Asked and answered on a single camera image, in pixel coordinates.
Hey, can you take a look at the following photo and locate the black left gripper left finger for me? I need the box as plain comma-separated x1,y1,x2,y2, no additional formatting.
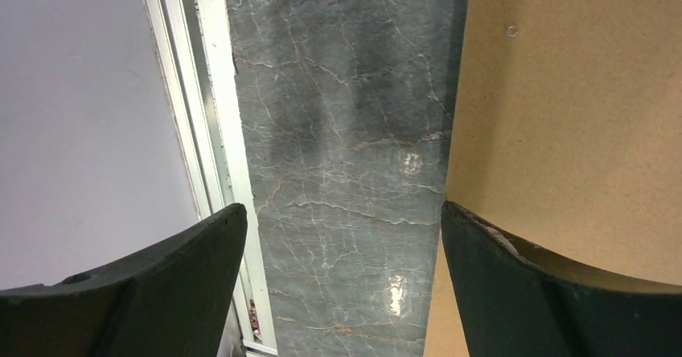
1,203,248,356

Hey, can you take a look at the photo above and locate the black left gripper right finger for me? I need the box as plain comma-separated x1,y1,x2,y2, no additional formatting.
441,202,681,356

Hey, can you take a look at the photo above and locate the brown backing board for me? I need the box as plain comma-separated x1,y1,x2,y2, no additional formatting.
425,0,681,356

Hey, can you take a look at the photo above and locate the aluminium side rail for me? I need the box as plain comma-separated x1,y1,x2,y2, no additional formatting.
145,0,277,356

